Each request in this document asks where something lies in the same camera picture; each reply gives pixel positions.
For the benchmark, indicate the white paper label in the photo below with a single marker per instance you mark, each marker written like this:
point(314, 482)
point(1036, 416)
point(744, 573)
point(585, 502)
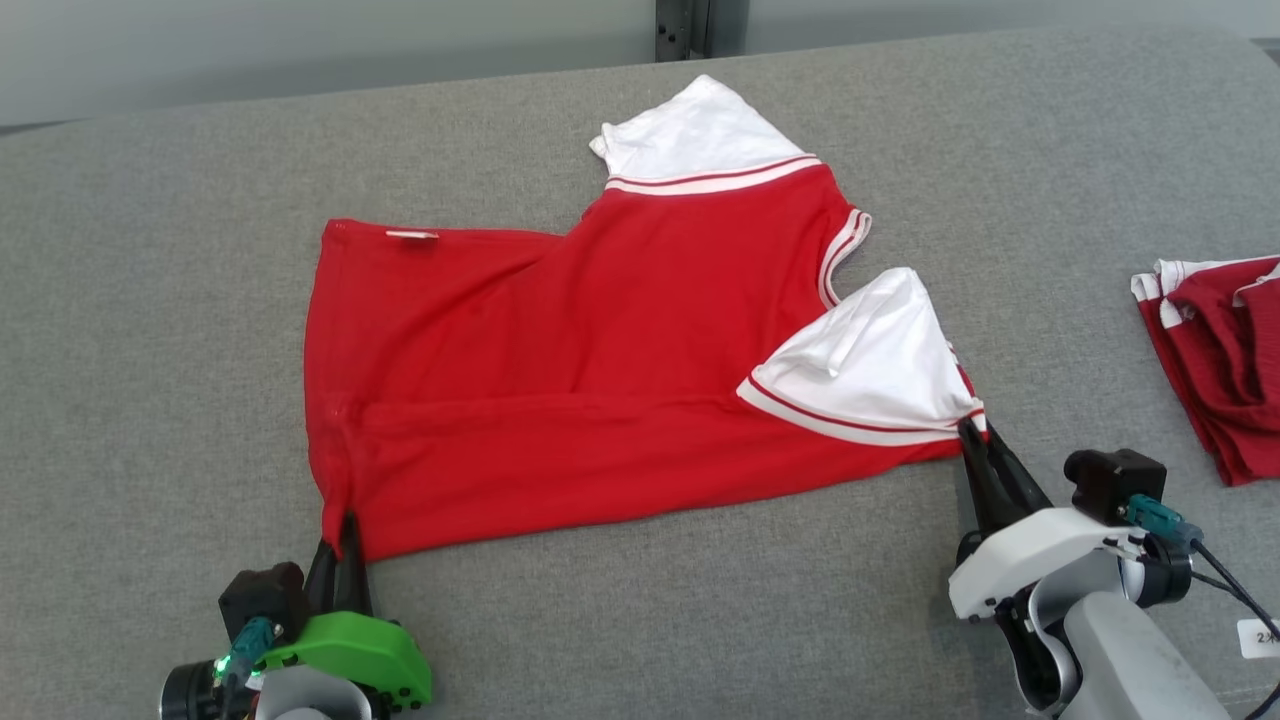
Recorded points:
point(1258, 638)

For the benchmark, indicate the red and white shirt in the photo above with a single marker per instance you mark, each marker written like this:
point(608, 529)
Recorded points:
point(600, 350)

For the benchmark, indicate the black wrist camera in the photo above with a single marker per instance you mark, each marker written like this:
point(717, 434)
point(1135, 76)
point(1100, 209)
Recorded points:
point(260, 595)
point(1110, 480)

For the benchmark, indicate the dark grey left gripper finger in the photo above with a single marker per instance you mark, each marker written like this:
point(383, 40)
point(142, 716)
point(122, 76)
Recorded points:
point(322, 585)
point(353, 580)

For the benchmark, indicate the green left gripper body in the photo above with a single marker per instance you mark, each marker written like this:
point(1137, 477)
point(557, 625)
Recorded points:
point(360, 650)

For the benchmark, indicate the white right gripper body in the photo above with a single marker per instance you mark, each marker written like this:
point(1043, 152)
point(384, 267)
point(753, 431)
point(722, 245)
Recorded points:
point(1040, 550)

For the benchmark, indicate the red and white shorts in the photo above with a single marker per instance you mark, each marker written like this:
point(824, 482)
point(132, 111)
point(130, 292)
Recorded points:
point(1230, 380)

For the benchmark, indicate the grey metal frame post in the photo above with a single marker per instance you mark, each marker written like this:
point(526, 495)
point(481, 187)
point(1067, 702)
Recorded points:
point(680, 25)

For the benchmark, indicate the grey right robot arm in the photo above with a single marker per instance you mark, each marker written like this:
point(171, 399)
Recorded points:
point(1130, 660)

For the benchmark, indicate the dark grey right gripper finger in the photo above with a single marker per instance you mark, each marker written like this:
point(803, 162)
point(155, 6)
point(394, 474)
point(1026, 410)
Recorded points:
point(982, 495)
point(1020, 495)

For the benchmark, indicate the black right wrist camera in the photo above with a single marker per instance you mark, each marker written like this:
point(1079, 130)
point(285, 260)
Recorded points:
point(1110, 480)

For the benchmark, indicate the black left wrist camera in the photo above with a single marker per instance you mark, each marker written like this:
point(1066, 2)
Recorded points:
point(260, 595)

